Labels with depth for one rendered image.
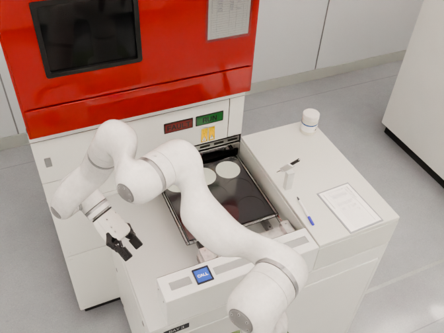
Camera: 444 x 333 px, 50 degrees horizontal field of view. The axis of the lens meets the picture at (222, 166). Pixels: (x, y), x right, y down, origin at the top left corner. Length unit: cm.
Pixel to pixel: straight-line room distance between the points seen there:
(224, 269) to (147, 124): 61
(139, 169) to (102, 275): 132
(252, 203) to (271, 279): 78
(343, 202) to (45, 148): 108
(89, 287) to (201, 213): 139
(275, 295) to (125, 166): 45
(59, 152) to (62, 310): 112
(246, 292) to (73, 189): 62
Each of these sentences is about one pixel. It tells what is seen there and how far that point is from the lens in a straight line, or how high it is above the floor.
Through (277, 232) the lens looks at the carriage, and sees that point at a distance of 180.
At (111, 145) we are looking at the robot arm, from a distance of 122.
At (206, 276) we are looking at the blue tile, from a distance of 156.
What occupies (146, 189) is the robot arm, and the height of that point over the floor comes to 146.
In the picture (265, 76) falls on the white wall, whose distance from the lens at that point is 399.
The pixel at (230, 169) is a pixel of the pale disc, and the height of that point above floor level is 90.
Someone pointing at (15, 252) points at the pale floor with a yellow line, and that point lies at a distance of 299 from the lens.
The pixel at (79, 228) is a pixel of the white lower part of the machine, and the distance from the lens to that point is 210.
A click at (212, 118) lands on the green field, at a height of 110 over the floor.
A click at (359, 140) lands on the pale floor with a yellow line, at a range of 372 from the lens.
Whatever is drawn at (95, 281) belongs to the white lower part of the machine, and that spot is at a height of 28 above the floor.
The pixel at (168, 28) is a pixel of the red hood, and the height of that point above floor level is 154.
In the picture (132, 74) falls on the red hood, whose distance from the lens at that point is 162.
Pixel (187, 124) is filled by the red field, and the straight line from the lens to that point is 188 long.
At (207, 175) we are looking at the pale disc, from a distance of 195.
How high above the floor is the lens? 227
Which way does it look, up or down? 43 degrees down
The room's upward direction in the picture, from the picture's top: 4 degrees clockwise
